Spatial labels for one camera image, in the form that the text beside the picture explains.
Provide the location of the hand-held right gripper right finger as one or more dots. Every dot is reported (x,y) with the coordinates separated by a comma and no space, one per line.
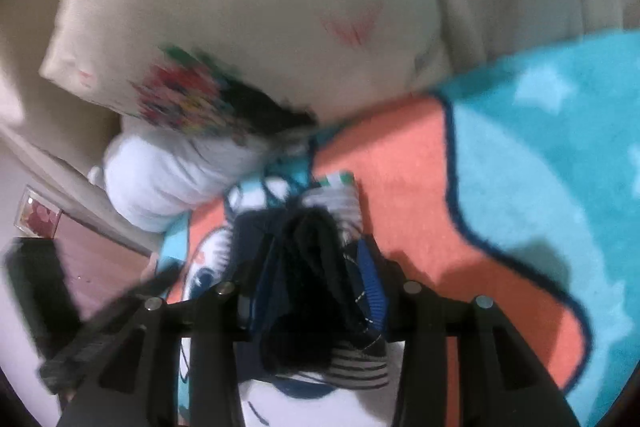
(374,292)

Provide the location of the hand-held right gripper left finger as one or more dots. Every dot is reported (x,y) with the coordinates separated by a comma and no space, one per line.
(214,357)

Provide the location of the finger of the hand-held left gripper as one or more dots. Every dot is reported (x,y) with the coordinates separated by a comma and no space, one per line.
(95,347)

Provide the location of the bundle of dark socks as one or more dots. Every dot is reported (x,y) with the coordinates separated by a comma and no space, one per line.
(305,287)

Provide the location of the black furniture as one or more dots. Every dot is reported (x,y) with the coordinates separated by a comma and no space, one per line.
(35,292)

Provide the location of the brown wooden door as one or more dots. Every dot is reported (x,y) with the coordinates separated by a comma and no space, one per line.
(100,257)

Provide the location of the orange and teal printed blanket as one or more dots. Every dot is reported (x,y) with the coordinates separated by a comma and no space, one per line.
(400,157)

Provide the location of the framed red picture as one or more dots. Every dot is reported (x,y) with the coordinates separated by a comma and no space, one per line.
(37,213)

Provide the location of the white pillow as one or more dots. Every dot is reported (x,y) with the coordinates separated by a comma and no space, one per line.
(160,177)

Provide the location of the cream pillow with floral print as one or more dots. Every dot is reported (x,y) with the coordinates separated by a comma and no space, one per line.
(250,7)

